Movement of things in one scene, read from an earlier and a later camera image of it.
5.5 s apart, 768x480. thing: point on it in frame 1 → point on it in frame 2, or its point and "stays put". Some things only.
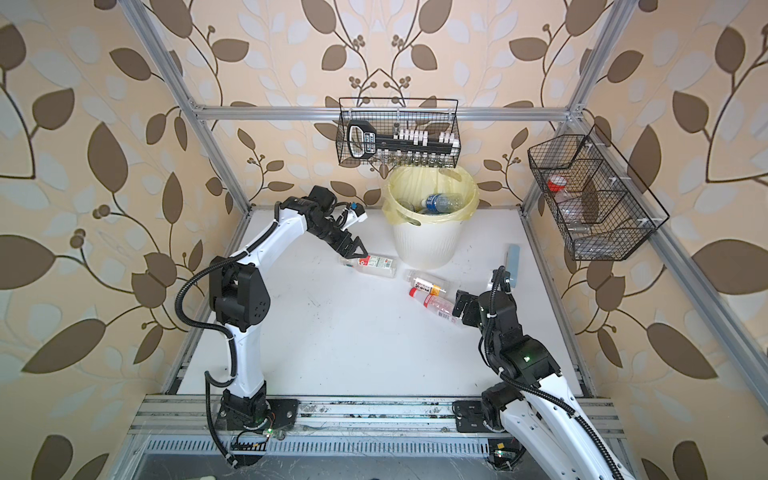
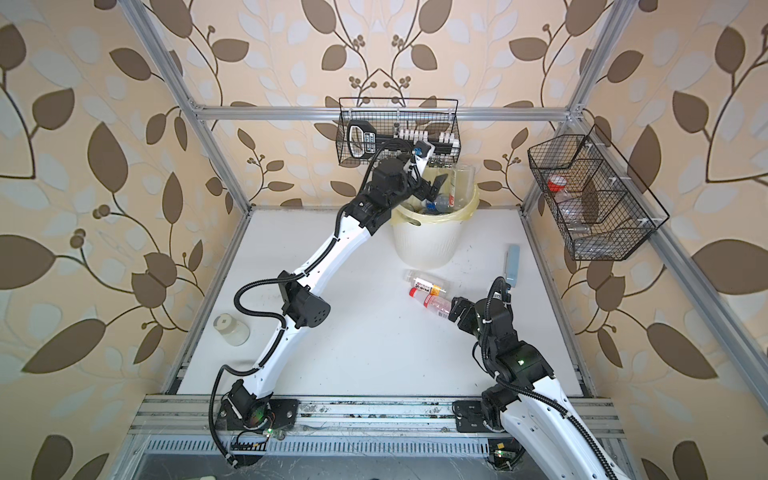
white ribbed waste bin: [430, 246] stays put
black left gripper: [347, 251] → [420, 187]
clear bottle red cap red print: [439, 306] stays put
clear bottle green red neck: [379, 265] → [463, 181]
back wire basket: [412, 132] stays put
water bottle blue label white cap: [447, 202] stays put
